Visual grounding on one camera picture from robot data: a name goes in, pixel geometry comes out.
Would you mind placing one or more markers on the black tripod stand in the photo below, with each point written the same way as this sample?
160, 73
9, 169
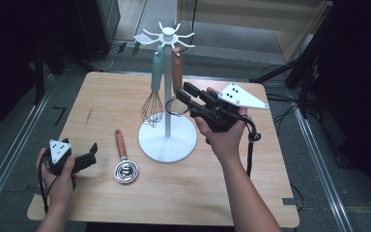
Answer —
302, 71

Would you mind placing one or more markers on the metal floor rail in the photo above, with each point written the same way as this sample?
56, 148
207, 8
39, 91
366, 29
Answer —
13, 145
322, 167

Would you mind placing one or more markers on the white utensil rack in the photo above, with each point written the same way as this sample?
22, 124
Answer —
167, 141

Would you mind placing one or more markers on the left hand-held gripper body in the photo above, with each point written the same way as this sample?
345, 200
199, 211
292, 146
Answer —
58, 154

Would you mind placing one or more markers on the person's right hand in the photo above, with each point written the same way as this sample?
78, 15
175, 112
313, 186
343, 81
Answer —
225, 145

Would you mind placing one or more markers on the white paper tag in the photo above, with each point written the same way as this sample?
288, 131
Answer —
141, 38

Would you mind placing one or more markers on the person's left hand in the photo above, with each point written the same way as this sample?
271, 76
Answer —
59, 190

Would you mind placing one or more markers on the dark cabinet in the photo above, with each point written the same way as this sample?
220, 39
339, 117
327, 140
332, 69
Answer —
99, 25

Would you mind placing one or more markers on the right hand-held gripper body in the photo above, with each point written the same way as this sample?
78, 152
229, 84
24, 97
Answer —
222, 117

